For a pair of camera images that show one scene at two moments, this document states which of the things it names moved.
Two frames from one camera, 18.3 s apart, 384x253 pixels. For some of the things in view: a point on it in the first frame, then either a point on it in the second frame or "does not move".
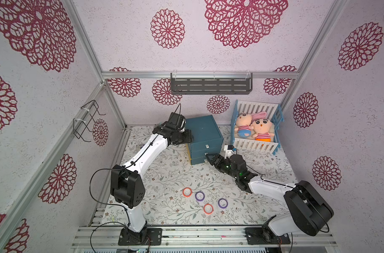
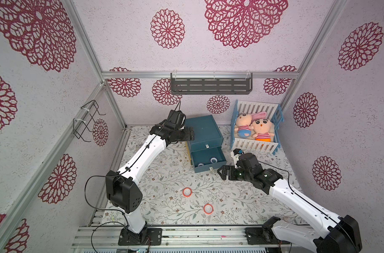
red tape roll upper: [187, 196] does not move
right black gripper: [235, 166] to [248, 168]
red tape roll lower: [208, 208] does not move
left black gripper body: [183, 137] does not move
